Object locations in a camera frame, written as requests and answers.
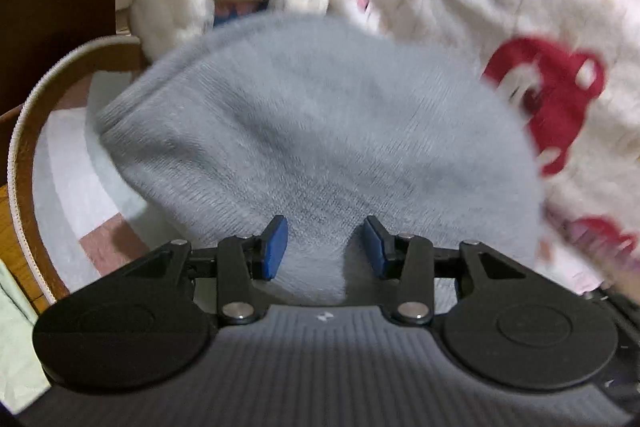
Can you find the grey knit sweater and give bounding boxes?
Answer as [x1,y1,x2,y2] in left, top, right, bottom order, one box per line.
[96,14,544,306]

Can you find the white quilt with red bears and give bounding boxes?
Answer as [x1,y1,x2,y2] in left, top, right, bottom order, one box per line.
[331,0,639,297]

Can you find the checkered fleece blanket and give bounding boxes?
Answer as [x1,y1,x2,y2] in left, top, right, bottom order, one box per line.
[32,72,175,291]

